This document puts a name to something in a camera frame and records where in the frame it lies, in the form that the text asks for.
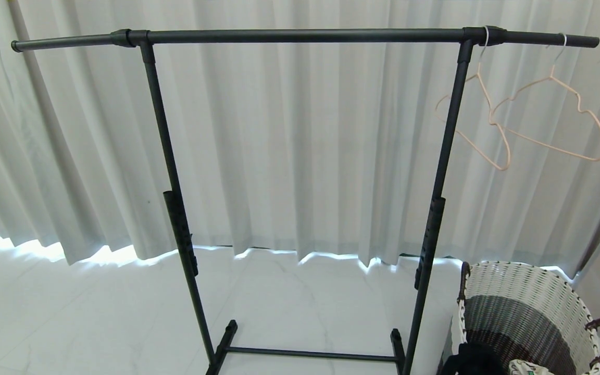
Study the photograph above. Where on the black clothes rack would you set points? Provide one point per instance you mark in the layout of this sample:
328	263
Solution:
305	35

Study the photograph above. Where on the black garment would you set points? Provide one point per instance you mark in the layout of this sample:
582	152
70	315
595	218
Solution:
472	362

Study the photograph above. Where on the white curtain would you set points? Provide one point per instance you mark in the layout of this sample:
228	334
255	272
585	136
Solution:
305	156

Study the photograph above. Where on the white laundry basket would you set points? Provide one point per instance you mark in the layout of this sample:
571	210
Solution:
513	281

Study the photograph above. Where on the cream printed shorts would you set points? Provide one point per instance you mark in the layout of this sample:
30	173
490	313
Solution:
526	369

